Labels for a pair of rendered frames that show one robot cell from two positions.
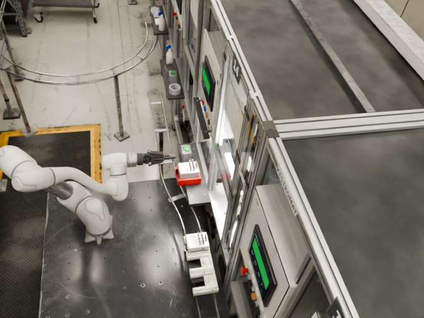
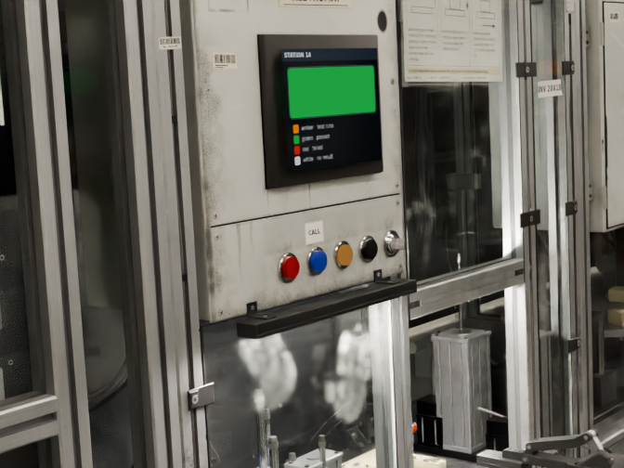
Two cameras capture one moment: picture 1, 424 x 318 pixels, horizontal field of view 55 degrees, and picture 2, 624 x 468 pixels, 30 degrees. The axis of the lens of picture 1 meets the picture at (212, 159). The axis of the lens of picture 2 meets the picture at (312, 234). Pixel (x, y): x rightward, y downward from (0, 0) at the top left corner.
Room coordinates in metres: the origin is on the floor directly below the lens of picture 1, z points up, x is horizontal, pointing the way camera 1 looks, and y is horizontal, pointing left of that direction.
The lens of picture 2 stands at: (2.76, 1.40, 1.66)
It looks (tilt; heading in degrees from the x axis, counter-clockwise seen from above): 7 degrees down; 236
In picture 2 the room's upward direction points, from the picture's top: 3 degrees counter-clockwise
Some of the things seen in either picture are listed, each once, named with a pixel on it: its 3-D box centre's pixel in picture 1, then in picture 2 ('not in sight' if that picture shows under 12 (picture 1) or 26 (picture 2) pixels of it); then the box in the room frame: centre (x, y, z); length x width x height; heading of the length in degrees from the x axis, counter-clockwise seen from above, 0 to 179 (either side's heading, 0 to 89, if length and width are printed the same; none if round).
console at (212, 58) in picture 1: (228, 83); (248, 132); (1.91, -0.04, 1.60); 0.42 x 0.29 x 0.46; 17
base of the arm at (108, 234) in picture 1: (98, 229); not in sight; (1.39, 0.67, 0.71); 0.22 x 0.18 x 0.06; 17
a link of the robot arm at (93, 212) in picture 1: (94, 213); not in sight; (1.42, 0.68, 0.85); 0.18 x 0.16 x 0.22; 54
